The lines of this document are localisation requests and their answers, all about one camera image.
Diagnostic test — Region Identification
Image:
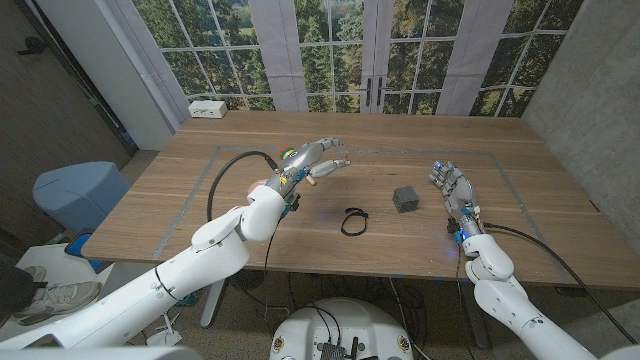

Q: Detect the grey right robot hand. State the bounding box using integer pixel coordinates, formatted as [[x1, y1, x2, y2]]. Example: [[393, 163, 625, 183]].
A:
[[428, 160, 484, 224]]

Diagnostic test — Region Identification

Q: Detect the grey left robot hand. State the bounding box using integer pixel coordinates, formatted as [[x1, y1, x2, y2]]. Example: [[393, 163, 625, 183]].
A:
[[264, 137, 352, 199]]

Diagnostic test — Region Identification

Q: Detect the black block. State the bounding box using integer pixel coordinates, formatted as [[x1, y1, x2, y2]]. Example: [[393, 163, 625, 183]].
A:
[[391, 185, 420, 214]]

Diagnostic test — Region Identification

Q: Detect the multicoloured puzzle cube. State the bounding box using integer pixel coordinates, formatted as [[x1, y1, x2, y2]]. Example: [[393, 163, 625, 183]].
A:
[[279, 145, 318, 187]]

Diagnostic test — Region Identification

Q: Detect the white power strip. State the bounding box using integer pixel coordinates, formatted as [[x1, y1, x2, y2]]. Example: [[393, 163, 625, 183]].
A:
[[188, 100, 229, 120]]

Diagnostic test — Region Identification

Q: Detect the white table leg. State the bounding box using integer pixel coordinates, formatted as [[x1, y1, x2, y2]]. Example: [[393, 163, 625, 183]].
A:
[[200, 278, 229, 329]]

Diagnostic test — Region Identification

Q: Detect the white robot torso base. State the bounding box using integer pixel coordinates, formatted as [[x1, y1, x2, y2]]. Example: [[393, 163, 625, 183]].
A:
[[269, 298, 415, 360]]

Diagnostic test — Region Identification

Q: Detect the blue-grey stool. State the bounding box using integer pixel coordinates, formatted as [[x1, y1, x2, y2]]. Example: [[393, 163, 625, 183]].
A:
[[32, 160, 132, 235]]

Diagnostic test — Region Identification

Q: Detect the blue box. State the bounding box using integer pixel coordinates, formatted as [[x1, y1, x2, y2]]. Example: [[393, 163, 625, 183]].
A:
[[63, 230, 114, 274]]

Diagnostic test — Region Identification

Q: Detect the grey sneaker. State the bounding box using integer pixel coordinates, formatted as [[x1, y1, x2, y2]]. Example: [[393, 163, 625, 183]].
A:
[[12, 281, 103, 327], [22, 265, 49, 284]]

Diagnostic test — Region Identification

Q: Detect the black trouser leg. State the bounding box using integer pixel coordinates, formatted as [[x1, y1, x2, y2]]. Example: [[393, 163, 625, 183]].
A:
[[0, 259, 39, 321]]

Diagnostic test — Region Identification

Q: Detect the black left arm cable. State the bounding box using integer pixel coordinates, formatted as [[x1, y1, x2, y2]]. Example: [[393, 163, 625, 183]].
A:
[[206, 150, 281, 224]]

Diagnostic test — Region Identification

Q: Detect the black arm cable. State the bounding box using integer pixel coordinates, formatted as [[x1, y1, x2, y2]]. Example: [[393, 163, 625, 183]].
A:
[[206, 150, 281, 224], [482, 221, 639, 346]]

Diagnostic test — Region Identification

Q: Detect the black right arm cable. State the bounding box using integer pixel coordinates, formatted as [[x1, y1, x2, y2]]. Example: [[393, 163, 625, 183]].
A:
[[482, 221, 639, 346]]

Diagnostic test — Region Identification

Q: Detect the black door handle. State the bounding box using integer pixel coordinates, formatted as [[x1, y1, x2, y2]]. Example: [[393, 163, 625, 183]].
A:
[[17, 37, 49, 56]]

